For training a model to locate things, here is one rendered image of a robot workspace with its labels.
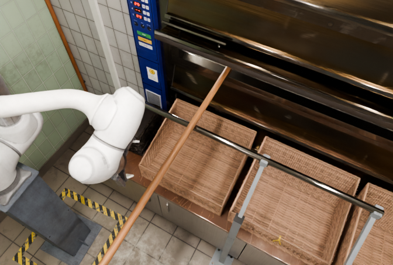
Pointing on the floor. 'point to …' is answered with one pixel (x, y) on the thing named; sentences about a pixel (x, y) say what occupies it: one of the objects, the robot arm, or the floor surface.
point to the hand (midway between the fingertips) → (132, 158)
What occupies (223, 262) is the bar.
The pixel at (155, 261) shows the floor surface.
